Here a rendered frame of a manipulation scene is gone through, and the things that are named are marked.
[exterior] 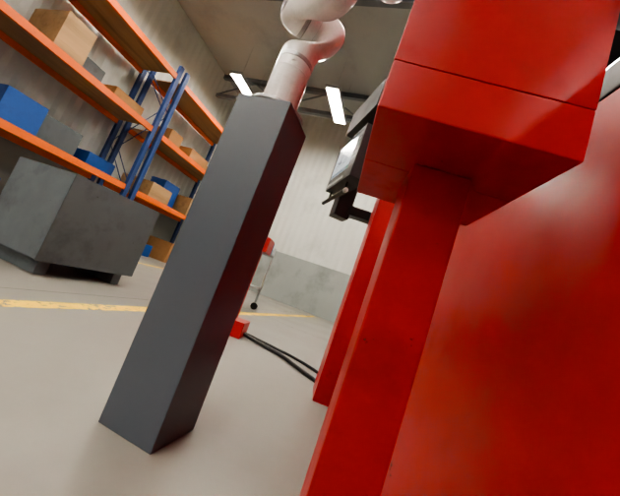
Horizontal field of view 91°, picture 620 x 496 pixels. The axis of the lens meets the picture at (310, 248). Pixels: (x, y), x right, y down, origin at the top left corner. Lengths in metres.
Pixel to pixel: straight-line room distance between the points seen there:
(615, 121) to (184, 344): 0.89
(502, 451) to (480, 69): 0.37
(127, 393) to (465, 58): 0.97
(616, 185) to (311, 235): 8.18
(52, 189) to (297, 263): 6.53
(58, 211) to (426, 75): 2.49
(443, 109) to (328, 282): 7.91
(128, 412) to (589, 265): 0.97
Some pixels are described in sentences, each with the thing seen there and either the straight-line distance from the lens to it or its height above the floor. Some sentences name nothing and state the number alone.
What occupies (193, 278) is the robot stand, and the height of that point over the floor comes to 0.43.
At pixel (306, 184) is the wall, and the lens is 9.05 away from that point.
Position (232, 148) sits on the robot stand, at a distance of 0.96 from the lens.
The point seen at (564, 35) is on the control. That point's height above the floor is 0.76.
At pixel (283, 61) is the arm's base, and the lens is 1.13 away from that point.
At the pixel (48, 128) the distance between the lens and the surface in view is 6.51.
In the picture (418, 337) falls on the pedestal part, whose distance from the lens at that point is 0.31.
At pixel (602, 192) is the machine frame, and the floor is 0.70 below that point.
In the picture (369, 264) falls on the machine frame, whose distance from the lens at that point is 1.66.
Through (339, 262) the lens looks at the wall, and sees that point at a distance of 8.16.
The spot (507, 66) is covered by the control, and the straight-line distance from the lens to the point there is 0.32.
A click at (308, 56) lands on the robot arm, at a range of 1.15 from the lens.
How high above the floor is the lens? 0.50
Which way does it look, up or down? 8 degrees up
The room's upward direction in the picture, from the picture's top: 20 degrees clockwise
